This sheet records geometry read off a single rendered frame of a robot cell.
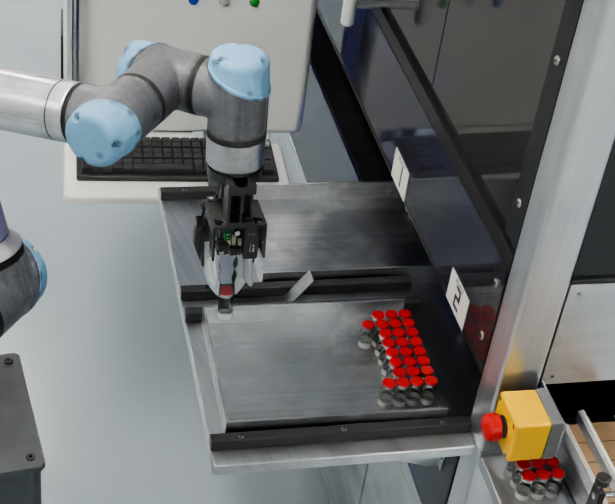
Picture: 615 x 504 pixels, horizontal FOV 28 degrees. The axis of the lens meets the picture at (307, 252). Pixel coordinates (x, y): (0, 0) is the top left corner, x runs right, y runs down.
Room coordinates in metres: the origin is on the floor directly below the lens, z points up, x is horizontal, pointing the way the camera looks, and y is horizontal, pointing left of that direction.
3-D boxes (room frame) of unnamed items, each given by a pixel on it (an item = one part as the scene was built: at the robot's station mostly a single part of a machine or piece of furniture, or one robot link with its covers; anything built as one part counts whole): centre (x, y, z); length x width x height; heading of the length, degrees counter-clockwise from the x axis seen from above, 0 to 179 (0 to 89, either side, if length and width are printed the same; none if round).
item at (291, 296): (1.61, 0.05, 0.91); 0.14 x 0.03 x 0.06; 107
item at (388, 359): (1.50, -0.15, 0.90); 0.18 x 0.02 x 0.05; 16
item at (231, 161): (1.34, 0.11, 1.35); 0.08 x 0.08 x 0.05
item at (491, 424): (1.28, -0.30, 0.99); 0.04 x 0.04 x 0.04; 17
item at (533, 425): (1.29, -0.34, 1.00); 0.08 x 0.07 x 0.07; 107
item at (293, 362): (1.46, -0.05, 0.90); 0.34 x 0.26 x 0.04; 106
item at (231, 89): (1.34, 0.11, 1.43); 0.09 x 0.08 x 0.11; 71
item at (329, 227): (1.82, -0.06, 0.90); 0.34 x 0.26 x 0.04; 107
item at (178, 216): (1.64, -0.04, 0.87); 0.70 x 0.48 x 0.02; 17
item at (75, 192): (2.13, 0.29, 0.79); 0.45 x 0.28 x 0.03; 104
